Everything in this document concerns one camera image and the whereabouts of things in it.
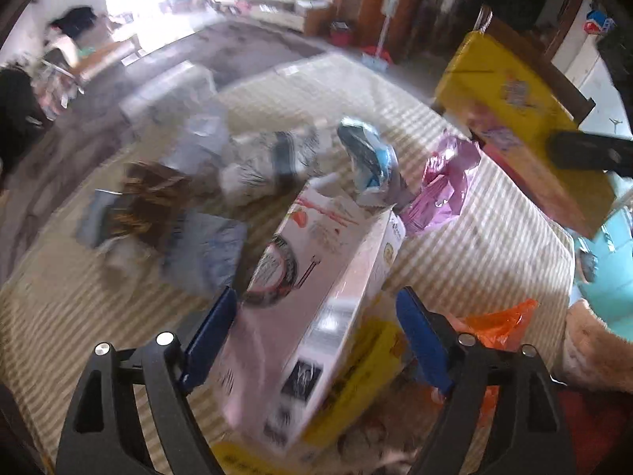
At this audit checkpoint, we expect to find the white green milk carton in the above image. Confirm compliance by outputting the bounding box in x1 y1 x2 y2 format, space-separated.
119 61 217 124

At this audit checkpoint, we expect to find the orange plastic bag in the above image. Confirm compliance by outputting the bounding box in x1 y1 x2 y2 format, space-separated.
429 298 540 426

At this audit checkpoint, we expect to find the black clothes pile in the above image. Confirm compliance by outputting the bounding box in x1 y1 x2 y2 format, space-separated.
0 66 50 184

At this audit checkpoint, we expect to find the yellow bear medicine box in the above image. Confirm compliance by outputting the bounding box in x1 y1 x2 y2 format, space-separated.
211 316 407 474

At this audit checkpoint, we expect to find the pink white toothpaste box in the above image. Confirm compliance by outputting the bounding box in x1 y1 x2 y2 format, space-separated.
211 174 406 455

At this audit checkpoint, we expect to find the blue white snack wrapper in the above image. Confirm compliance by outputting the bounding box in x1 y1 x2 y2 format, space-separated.
337 116 398 194

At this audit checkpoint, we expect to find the red green trash bin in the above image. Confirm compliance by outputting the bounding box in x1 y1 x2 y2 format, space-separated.
572 207 633 341

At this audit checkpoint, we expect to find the low tv cabinet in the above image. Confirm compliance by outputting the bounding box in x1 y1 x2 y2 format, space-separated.
210 0 334 36

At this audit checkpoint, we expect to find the dark brown small box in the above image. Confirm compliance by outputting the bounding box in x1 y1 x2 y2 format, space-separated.
106 162 191 251

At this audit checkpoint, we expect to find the small red floor bin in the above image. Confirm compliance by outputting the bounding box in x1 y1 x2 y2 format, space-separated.
328 21 354 48

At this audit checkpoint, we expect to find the grey patterned table cover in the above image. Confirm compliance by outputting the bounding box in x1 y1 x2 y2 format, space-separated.
0 16 328 283

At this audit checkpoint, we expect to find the wooden carved chair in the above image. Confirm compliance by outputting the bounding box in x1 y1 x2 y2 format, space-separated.
473 4 595 125

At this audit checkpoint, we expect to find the white paper ball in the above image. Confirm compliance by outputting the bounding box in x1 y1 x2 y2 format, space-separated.
161 115 229 176

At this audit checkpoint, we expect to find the yellow orange carton box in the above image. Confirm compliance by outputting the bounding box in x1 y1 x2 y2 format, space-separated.
436 31 616 237

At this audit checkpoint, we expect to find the white patterned paper cup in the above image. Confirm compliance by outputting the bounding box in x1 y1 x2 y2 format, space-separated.
219 125 332 207

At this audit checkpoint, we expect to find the wooden sofa bench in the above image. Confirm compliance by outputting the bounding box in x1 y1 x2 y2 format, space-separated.
42 30 140 85

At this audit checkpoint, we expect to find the striped yellow table mat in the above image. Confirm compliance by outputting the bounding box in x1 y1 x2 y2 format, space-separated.
1 54 574 456

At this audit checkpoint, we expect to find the pink plastic bag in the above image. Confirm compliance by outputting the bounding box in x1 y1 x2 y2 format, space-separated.
400 133 482 237

